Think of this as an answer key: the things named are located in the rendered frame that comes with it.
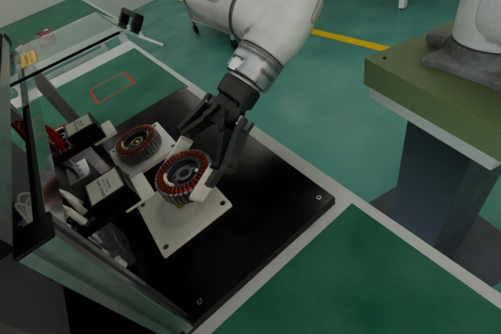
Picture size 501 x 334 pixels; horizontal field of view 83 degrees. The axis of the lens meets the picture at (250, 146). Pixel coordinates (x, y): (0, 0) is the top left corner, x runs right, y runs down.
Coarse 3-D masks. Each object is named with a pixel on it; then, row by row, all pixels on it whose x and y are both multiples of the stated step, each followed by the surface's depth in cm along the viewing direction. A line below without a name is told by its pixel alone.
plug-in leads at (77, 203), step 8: (24, 192) 39; (64, 192) 42; (16, 200) 38; (72, 200) 42; (80, 200) 46; (16, 208) 37; (64, 208) 40; (80, 208) 43; (24, 216) 38; (32, 216) 39; (72, 216) 41; (80, 216) 42; (72, 224) 44; (80, 224) 43
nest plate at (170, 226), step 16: (144, 208) 58; (160, 208) 57; (176, 208) 56; (192, 208) 55; (208, 208) 54; (224, 208) 53; (160, 224) 54; (176, 224) 53; (192, 224) 52; (208, 224) 53; (160, 240) 52; (176, 240) 51
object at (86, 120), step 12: (84, 120) 62; (96, 120) 66; (108, 120) 67; (72, 132) 60; (84, 132) 60; (96, 132) 61; (108, 132) 64; (72, 144) 59; (84, 144) 60; (96, 144) 62; (60, 156) 59; (72, 156) 60; (72, 168) 62
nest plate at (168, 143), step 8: (160, 128) 77; (168, 136) 74; (160, 144) 72; (168, 144) 71; (112, 152) 75; (160, 152) 70; (168, 152) 69; (120, 160) 72; (144, 160) 69; (152, 160) 68; (160, 160) 69; (128, 168) 68; (136, 168) 68; (144, 168) 67; (128, 176) 67
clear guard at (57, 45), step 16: (96, 16) 65; (64, 32) 62; (80, 32) 58; (96, 32) 55; (112, 32) 52; (128, 32) 53; (16, 48) 62; (32, 48) 59; (48, 48) 56; (64, 48) 53; (80, 48) 50; (16, 64) 54; (32, 64) 51; (48, 64) 49; (16, 80) 47
